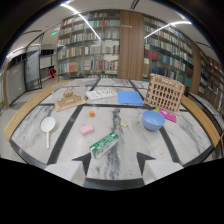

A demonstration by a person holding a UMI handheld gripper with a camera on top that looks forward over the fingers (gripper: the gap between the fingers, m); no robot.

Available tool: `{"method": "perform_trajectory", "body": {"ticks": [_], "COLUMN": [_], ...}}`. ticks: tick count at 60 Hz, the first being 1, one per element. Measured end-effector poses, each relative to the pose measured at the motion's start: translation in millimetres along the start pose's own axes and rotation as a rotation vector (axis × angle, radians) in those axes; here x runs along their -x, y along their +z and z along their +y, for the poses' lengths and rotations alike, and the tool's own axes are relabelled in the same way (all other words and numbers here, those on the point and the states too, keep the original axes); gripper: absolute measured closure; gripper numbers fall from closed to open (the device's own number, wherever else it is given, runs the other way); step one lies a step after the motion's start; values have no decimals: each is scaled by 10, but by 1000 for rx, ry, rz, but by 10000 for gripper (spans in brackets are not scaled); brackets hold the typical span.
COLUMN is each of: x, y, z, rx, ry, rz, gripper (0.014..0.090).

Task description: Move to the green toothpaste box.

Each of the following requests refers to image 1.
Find blue flat folder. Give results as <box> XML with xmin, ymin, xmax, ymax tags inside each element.
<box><xmin>117</xmin><ymin>90</ymin><xmax>145</xmax><ymax>107</ymax></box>

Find large wooden building model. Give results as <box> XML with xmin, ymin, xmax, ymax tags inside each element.
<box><xmin>143</xmin><ymin>73</ymin><xmax>186</xmax><ymax>115</ymax></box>

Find red step stool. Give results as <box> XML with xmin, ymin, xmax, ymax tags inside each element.
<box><xmin>47</xmin><ymin>67</ymin><xmax>57</xmax><ymax>81</ymax></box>

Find magenta flat card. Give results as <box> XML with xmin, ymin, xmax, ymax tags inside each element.
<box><xmin>154</xmin><ymin>107</ymin><xmax>178</xmax><ymax>124</ymax></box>

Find wooden wall panel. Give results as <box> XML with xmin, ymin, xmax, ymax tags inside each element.
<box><xmin>116</xmin><ymin>9</ymin><xmax>145</xmax><ymax>81</ymax></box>

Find wooden bench edge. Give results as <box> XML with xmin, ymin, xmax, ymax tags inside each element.
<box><xmin>3</xmin><ymin>85</ymin><xmax>54</xmax><ymax>141</ymax></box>
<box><xmin>180</xmin><ymin>94</ymin><xmax>222</xmax><ymax>148</ymax></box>

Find tall bookshelf with glass front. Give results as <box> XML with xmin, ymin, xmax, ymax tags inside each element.
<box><xmin>55</xmin><ymin>9</ymin><xmax>121</xmax><ymax>82</ymax></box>

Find wide wooden bookshelf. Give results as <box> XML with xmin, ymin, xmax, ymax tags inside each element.
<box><xmin>142</xmin><ymin>14</ymin><xmax>195</xmax><ymax>88</ymax></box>

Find green toothpaste box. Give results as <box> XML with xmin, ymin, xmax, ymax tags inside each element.
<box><xmin>89</xmin><ymin>131</ymin><xmax>120</xmax><ymax>160</ymax></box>

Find small wooden castle model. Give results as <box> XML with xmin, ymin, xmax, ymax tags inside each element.
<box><xmin>54</xmin><ymin>88</ymin><xmax>88</xmax><ymax>113</ymax></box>

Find pink rectangular block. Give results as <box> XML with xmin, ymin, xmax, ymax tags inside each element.
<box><xmin>79</xmin><ymin>124</ymin><xmax>95</xmax><ymax>136</ymax></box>

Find white round hand mirror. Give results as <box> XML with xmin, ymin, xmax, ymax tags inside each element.
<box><xmin>40</xmin><ymin>116</ymin><xmax>57</xmax><ymax>150</ymax></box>

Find blue plastic bowl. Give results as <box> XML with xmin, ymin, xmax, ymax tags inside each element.
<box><xmin>141</xmin><ymin>110</ymin><xmax>166</xmax><ymax>131</ymax></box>

